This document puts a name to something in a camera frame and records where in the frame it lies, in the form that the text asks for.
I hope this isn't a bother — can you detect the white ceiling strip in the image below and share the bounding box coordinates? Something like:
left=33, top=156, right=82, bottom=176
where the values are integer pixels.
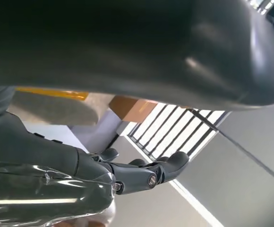
left=124, top=134, right=223, bottom=227

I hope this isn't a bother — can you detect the slatted ceiling skylight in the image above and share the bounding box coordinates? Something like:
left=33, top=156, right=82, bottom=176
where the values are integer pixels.
left=127, top=103, right=226, bottom=161

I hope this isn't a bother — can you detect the brown cardboard box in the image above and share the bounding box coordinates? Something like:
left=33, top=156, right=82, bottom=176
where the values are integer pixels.
left=108, top=95, right=158, bottom=123

